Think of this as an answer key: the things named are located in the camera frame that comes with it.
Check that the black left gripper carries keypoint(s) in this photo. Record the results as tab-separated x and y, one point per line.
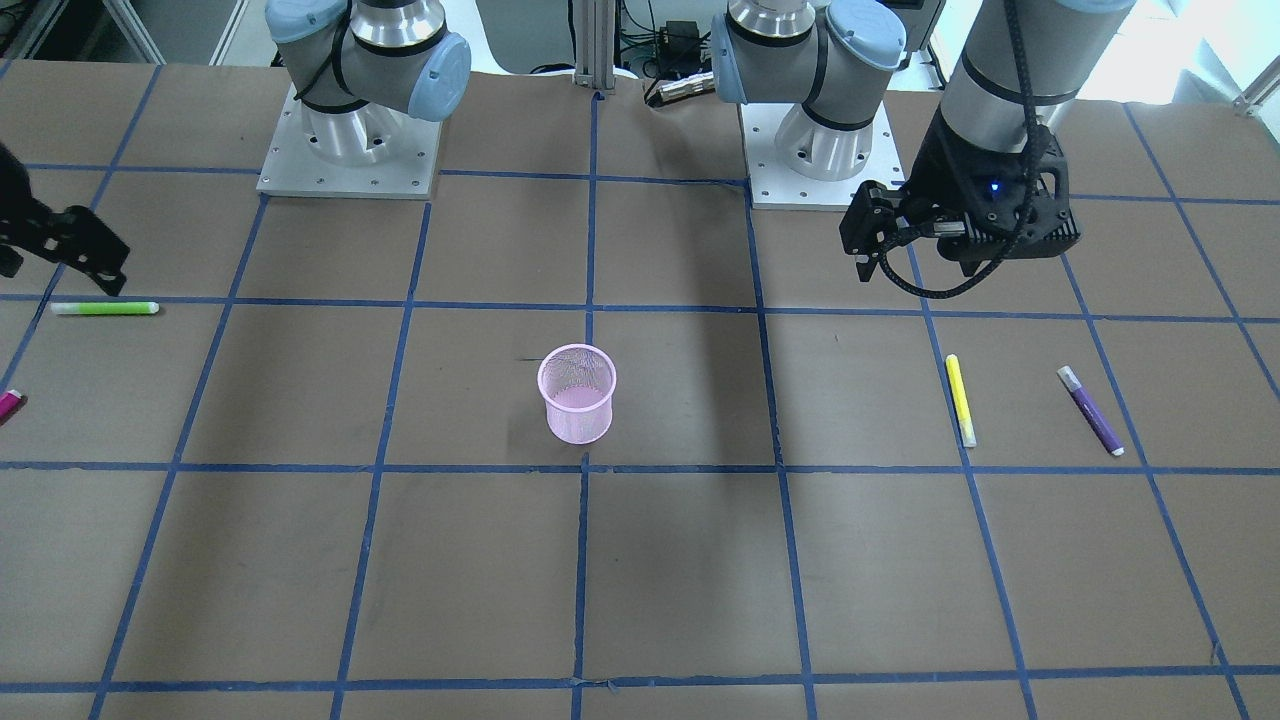
948	178

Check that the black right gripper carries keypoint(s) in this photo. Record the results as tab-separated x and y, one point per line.
62	243

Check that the pink pen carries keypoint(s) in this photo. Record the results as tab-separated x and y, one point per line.
10	402

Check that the purple pen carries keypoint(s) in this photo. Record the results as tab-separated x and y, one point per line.
1091	411

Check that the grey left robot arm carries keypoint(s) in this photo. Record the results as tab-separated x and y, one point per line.
1021	67

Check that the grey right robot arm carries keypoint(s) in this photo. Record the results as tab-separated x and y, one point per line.
372	83

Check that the pink mesh cup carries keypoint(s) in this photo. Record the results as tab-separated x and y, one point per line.
577	384

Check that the green pen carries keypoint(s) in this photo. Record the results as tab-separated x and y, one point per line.
134	308

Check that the yellow pen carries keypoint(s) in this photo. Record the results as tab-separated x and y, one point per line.
963	411

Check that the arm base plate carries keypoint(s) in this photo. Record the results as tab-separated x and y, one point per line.
795	164
370	153

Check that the aluminium frame post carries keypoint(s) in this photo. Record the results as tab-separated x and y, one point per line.
594	26

